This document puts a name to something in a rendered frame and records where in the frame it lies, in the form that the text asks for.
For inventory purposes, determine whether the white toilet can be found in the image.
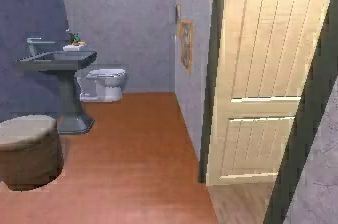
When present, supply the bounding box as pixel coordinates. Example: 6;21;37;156
78;68;127;103

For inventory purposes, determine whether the cream panelled room door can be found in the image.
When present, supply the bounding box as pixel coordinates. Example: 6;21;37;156
206;0;331;187

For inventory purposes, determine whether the white soap dish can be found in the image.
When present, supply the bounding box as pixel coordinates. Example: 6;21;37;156
62;44;89;52

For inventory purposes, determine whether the green soap dispenser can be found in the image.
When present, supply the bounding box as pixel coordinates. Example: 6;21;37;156
71;32;82;46

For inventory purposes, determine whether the brown round lidded basket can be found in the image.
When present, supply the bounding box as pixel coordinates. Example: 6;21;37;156
0;114;65;192

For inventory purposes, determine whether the orange framed wall picture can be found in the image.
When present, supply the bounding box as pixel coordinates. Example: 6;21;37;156
177;19;195;75

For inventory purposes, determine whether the grey pedestal sink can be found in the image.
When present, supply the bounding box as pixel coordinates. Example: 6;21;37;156
14;49;98;135

